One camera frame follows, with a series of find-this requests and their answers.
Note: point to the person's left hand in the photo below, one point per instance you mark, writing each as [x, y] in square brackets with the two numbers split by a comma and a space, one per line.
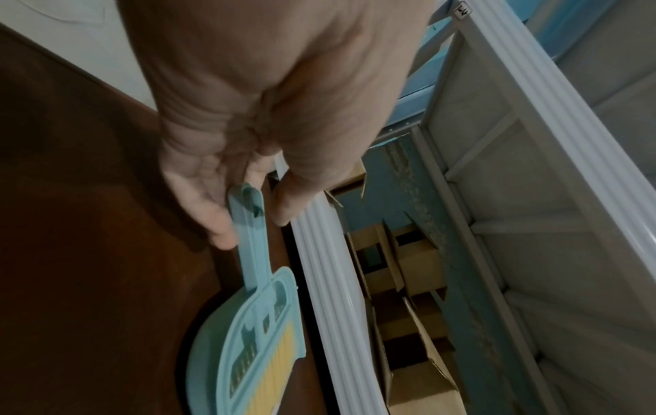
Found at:
[266, 81]

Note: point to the light blue brush yellow bristles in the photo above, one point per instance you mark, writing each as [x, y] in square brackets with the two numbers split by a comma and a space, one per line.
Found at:
[279, 356]

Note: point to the light blue plastic dustpan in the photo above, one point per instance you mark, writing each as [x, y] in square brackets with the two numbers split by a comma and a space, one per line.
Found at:
[205, 364]

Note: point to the small open cardboard box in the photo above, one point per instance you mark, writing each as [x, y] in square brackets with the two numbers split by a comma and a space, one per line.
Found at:
[348, 182]

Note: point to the white paper label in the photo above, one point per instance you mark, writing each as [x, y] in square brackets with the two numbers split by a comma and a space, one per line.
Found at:
[462, 9]

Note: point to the open brown cardboard box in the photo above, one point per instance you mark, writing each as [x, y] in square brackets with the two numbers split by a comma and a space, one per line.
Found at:
[405, 263]

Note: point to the white metal shelf panel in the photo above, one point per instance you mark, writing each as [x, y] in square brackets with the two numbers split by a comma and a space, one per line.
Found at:
[538, 182]

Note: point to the large open cardboard box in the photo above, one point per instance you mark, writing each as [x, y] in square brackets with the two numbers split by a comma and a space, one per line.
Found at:
[420, 364]

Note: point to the blue metal shelf frame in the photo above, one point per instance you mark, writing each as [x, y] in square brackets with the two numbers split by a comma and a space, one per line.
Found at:
[415, 81]

